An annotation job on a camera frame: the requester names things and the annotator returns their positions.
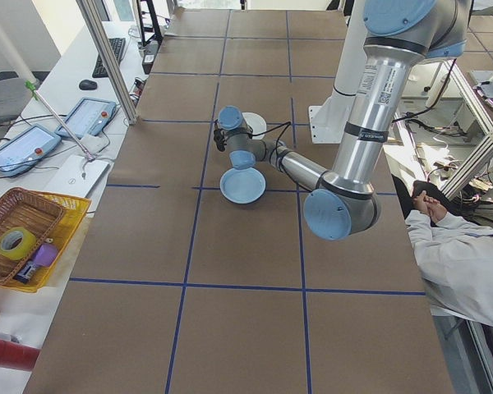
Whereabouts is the pale blue round plate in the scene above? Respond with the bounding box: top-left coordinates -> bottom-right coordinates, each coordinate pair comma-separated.
219,167 -> 267,205
242,112 -> 268,140

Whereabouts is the person left hand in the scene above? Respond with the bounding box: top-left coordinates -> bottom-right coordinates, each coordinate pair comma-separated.
412,190 -> 433,211

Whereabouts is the person right hand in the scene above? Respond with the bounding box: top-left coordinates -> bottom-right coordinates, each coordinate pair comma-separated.
426,198 -> 449,227

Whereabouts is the black box with label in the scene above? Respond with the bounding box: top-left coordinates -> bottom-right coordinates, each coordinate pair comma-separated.
141,39 -> 160,76

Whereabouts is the blue teach pendant tablet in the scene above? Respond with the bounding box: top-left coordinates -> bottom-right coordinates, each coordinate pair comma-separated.
0,124 -> 63,178
54,97 -> 118,140

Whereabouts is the black keyboard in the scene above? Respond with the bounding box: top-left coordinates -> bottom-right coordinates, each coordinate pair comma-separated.
91,37 -> 127,80

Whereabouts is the metal rod with green tape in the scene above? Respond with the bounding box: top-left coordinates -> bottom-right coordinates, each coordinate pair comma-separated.
24,79 -> 97,163

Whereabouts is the yellow plastic basket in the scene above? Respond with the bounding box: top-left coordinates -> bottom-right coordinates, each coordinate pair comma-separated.
11,190 -> 93,294

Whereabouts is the purple plastic object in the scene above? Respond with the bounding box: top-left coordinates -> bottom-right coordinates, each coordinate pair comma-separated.
28,243 -> 59,271

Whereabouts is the brown wicker basket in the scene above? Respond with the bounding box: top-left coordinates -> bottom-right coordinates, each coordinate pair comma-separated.
0,187 -> 66,285

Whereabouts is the grey office chair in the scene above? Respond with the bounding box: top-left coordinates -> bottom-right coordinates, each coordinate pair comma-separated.
0,77 -> 34,127

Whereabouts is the yellow tape roll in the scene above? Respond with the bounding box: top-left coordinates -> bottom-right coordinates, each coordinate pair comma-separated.
0,227 -> 39,263

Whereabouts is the small black blue device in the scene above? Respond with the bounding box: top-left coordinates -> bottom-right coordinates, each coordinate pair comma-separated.
13,263 -> 39,285

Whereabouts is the person in white coat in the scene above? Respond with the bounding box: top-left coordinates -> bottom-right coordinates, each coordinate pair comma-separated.
403,206 -> 493,328

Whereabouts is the red cylinder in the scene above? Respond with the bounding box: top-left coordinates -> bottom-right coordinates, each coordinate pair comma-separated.
0,337 -> 41,373

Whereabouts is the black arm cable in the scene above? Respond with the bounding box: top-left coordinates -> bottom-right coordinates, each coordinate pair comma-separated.
250,120 -> 293,173

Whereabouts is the white pedestal column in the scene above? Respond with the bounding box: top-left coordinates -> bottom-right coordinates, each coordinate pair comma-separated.
306,0 -> 369,145

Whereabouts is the aluminium frame post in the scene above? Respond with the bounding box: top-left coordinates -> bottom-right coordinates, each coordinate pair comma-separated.
76,0 -> 140,126

